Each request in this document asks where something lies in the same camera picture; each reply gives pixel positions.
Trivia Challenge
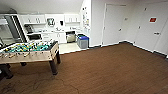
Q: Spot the foosball table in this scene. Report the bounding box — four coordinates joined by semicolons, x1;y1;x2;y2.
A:
0;40;62;80

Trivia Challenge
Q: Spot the black soap dispenser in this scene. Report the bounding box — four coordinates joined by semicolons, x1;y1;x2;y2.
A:
59;20;64;27

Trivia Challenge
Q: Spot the stainless steel dishwasher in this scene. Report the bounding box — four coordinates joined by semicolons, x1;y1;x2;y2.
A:
65;30;77;44

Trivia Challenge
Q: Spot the white double-door sink cabinet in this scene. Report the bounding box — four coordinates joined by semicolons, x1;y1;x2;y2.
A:
49;31;67;45

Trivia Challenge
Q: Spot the dark door handle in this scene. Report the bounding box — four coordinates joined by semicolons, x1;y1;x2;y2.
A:
117;27;124;32
152;31;162;36

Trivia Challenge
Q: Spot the red door sign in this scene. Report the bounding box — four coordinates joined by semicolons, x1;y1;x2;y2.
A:
148;16;158;24

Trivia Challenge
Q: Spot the white three-door wall cabinet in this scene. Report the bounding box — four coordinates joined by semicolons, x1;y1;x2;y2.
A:
63;13;82;24

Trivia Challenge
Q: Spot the white two-door wall cabinet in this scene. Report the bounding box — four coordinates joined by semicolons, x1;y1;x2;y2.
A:
21;14;47;25

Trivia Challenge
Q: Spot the steel paper towel dispenser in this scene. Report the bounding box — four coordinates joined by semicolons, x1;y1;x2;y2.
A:
46;17;56;28

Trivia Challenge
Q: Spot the stainless steel refrigerator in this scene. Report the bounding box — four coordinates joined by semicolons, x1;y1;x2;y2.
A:
0;13;30;45

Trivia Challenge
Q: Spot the black coffee machine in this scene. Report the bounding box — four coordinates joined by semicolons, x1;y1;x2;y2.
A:
24;24;35;35

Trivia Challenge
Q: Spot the built-in black microwave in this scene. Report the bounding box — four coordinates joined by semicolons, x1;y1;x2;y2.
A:
27;33;43;42

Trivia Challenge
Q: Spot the blue lid waste bin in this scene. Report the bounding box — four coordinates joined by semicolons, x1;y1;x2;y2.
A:
76;35;90;50

